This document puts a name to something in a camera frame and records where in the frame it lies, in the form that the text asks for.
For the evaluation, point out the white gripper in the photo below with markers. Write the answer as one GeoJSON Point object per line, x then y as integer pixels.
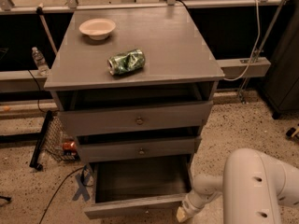
{"type": "Point", "coordinates": [191, 204]}

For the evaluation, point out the grey bottom drawer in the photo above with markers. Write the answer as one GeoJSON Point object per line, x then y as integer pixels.
{"type": "Point", "coordinates": [130, 187]}

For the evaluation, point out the grey drawer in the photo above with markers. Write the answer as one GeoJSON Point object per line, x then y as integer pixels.
{"type": "Point", "coordinates": [95, 151]}
{"type": "Point", "coordinates": [135, 118]}
{"type": "Point", "coordinates": [130, 187]}

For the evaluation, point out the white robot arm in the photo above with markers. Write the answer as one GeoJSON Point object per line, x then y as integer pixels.
{"type": "Point", "coordinates": [253, 187]}

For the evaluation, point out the grey middle drawer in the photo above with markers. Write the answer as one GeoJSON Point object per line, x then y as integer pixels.
{"type": "Point", "coordinates": [95, 151]}

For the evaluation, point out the grey top drawer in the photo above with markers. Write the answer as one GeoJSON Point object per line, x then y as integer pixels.
{"type": "Point", "coordinates": [135, 118]}

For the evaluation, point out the grey wooden drawer cabinet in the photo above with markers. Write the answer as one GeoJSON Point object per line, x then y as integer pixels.
{"type": "Point", "coordinates": [179, 67]}

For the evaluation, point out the blue tape cross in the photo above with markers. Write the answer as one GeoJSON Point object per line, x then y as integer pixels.
{"type": "Point", "coordinates": [82, 181]}

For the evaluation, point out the orange item in basket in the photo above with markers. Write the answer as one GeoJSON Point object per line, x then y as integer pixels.
{"type": "Point", "coordinates": [69, 147]}

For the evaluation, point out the black caster wheel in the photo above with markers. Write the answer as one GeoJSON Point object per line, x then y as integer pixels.
{"type": "Point", "coordinates": [292, 132]}

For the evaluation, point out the dark grey side cabinet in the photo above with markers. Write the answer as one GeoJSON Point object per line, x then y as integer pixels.
{"type": "Point", "coordinates": [281, 85]}

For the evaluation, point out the crushed green soda can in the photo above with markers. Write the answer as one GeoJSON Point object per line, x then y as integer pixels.
{"type": "Point", "coordinates": [127, 62]}

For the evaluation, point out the clear plastic water bottle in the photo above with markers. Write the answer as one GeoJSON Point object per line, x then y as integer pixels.
{"type": "Point", "coordinates": [40, 61]}

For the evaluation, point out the white paper bowl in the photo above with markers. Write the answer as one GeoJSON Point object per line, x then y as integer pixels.
{"type": "Point", "coordinates": [97, 29]}

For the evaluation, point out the wooden stick with black tip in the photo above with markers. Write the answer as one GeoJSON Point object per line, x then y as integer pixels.
{"type": "Point", "coordinates": [40, 13]}

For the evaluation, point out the wire mesh basket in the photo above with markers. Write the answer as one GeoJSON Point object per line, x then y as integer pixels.
{"type": "Point", "coordinates": [50, 139]}

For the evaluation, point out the grey metal frame rail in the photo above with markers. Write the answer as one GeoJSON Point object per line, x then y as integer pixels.
{"type": "Point", "coordinates": [23, 81]}

